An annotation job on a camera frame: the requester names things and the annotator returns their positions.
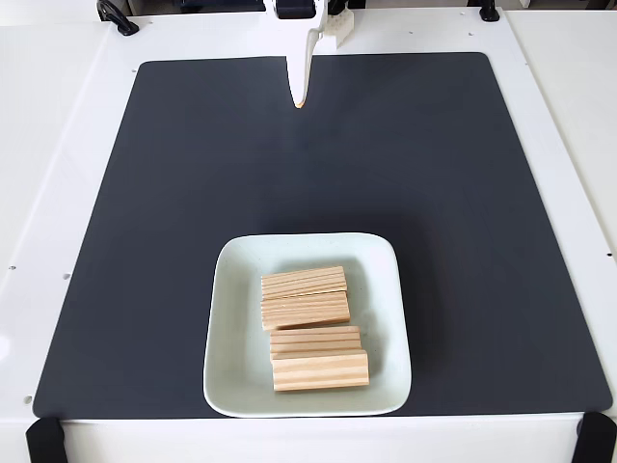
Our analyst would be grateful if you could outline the plain wooden block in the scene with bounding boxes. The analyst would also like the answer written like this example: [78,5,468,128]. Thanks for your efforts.
[260,265,349,299]
[260,289,352,333]
[271,349,371,394]

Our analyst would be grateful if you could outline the grooved wooden block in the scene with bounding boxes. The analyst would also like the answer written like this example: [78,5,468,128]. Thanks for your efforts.
[269,325,363,361]

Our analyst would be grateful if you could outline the pale green square plate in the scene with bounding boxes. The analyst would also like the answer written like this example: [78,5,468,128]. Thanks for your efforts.
[201,232,414,419]

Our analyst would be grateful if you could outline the black rubber mat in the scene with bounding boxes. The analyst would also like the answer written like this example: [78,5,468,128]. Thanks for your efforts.
[32,51,613,420]

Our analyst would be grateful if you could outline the black corner bracket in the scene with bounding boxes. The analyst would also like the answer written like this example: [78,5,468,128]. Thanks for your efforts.
[24,417,67,463]
[573,412,617,463]

